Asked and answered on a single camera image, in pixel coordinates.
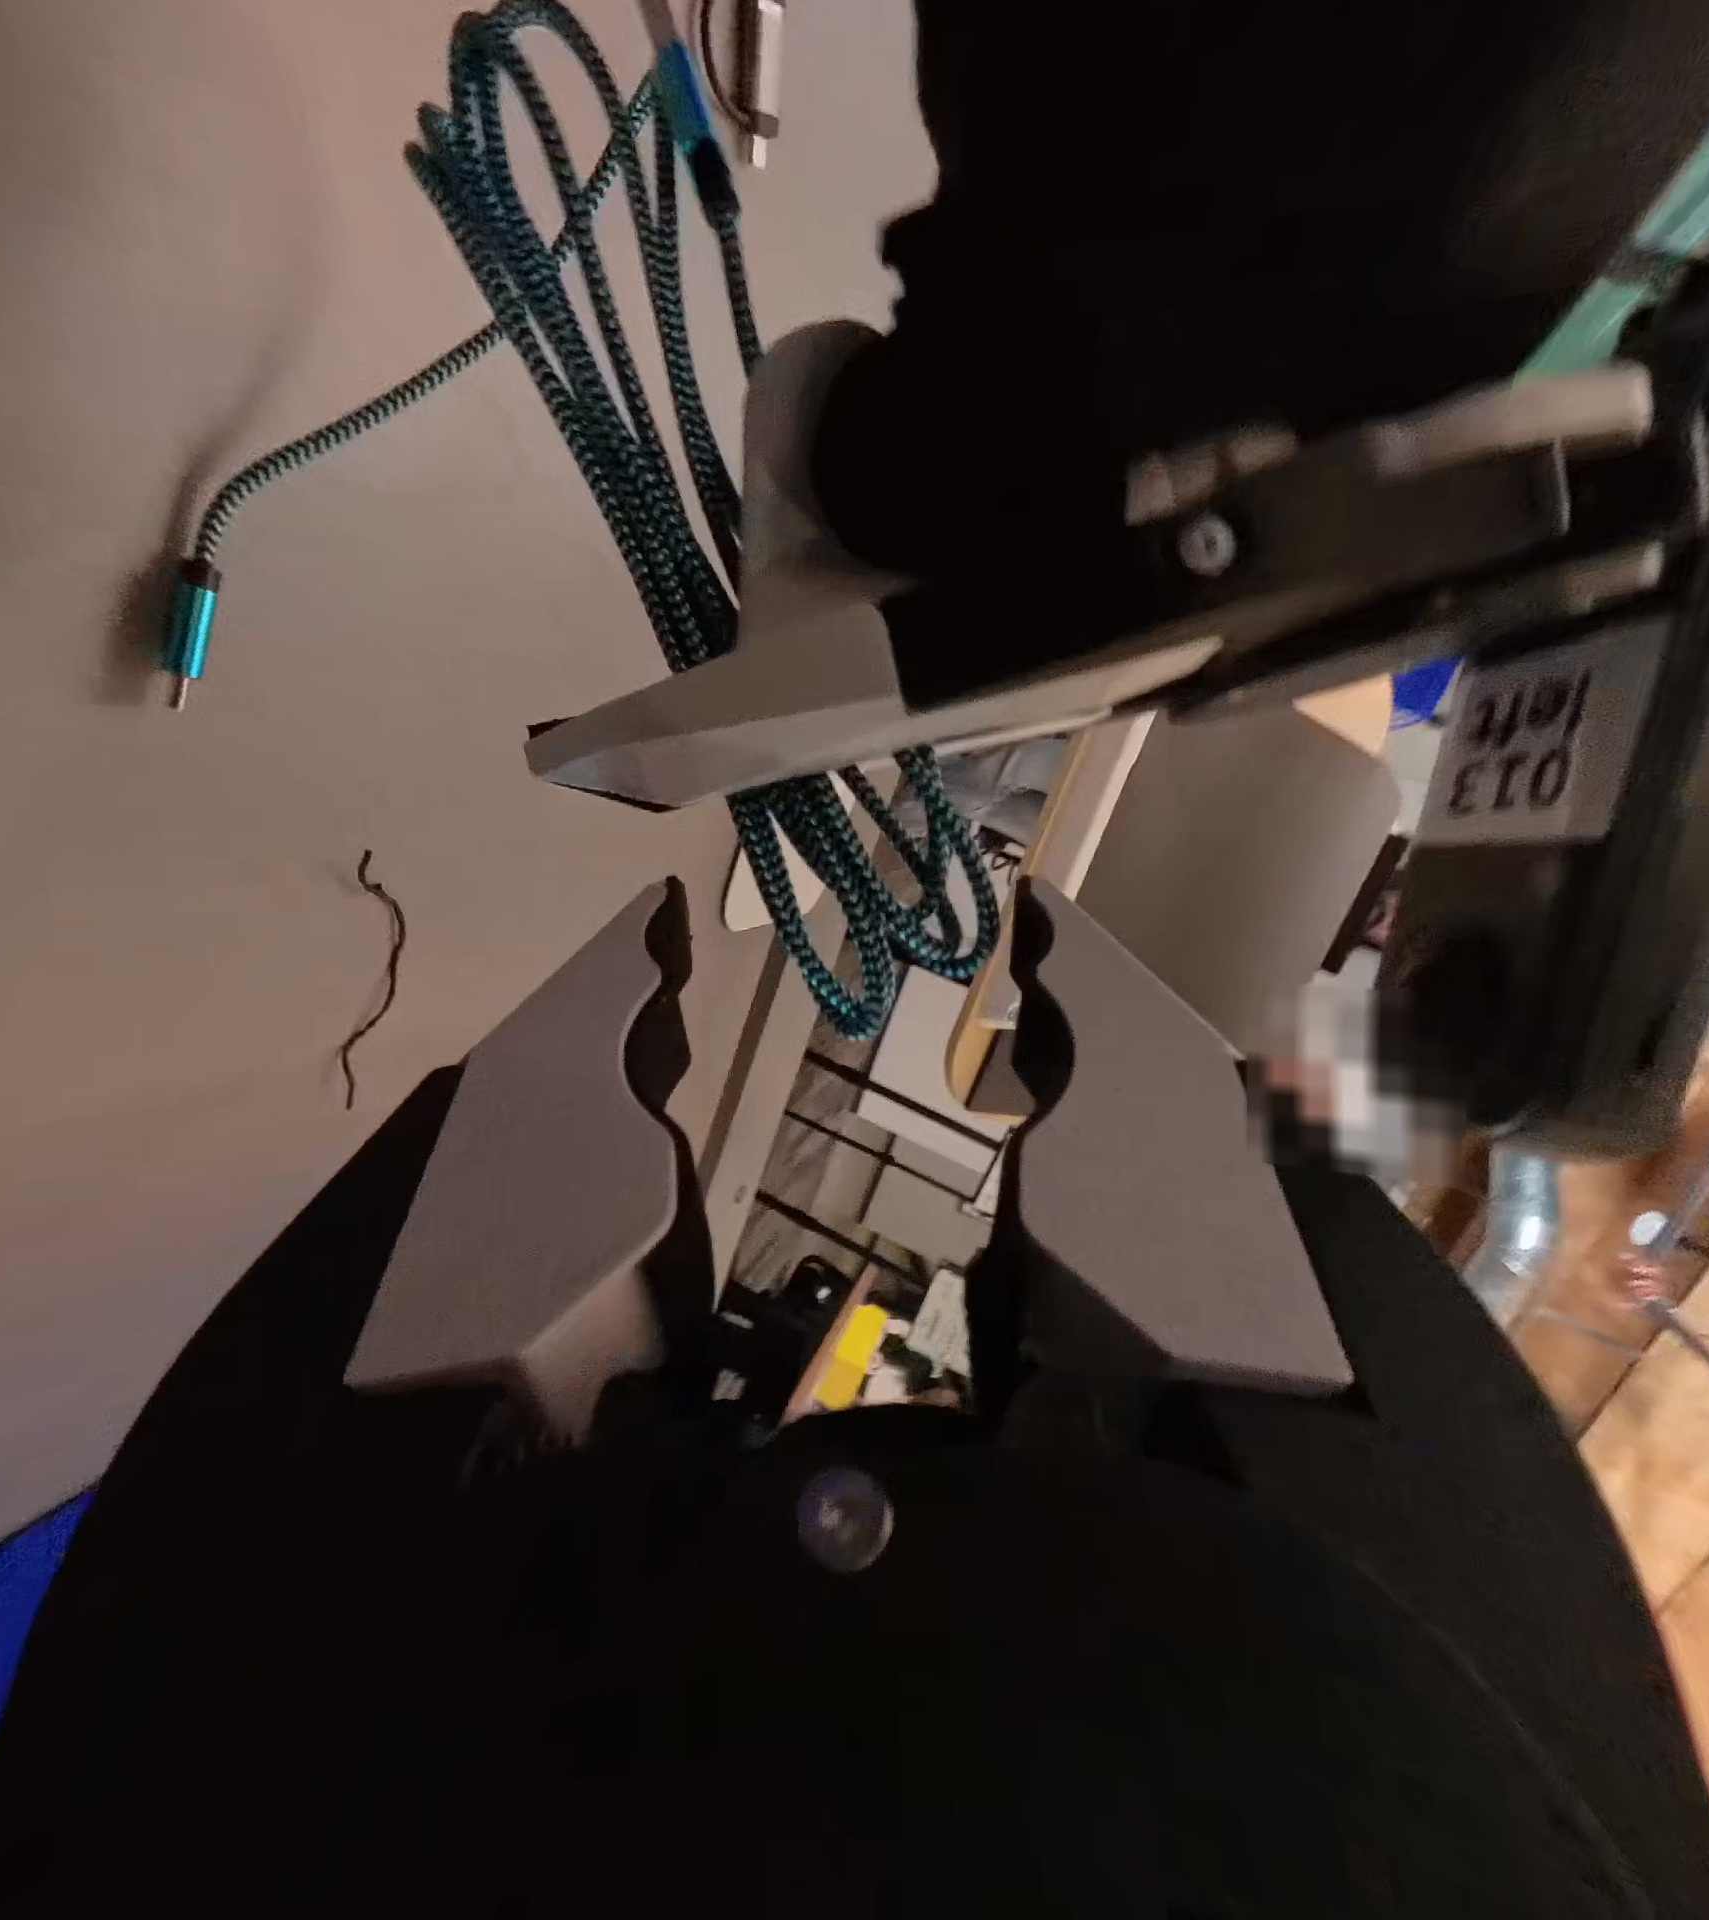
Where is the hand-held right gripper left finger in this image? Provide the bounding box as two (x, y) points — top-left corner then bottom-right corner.
(345, 875), (719, 1430)

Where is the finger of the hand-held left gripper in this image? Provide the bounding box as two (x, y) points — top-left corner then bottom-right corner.
(524, 603), (1226, 816)

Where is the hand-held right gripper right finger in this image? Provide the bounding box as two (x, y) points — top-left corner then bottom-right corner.
(963, 875), (1359, 1394)

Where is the black twist tie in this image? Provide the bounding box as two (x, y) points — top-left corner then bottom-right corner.
(339, 849), (410, 1112)

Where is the teal braided usb cable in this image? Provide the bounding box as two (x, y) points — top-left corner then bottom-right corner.
(161, 0), (1006, 1039)

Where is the grey usb hub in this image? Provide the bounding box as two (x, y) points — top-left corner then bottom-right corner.
(723, 0), (798, 170)

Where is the person's left hand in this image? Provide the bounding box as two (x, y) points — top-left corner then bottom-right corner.
(812, 161), (1399, 584)

